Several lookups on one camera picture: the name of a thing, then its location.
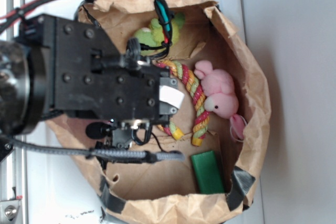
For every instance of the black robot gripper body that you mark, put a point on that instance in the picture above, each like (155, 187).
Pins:
(88, 78)

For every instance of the green rectangular block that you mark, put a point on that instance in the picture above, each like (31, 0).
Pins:
(207, 173)

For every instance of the green plush turtle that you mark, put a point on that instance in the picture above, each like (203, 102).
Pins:
(153, 36)

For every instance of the white plastic bin lid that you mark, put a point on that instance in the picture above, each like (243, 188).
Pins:
(56, 190)

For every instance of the pink plush bunny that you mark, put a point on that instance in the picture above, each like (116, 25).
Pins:
(221, 99)

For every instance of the brown paper bag tray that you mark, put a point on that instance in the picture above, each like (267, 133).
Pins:
(167, 192)

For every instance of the black mounting bracket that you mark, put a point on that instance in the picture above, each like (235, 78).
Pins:
(6, 147)

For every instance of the aluminium frame rail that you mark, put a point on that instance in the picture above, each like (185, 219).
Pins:
(13, 168)

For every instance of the multicolour rope ring toy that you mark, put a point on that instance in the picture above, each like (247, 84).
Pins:
(194, 88)

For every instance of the silver corner bracket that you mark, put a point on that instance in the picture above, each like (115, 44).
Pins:
(11, 211)

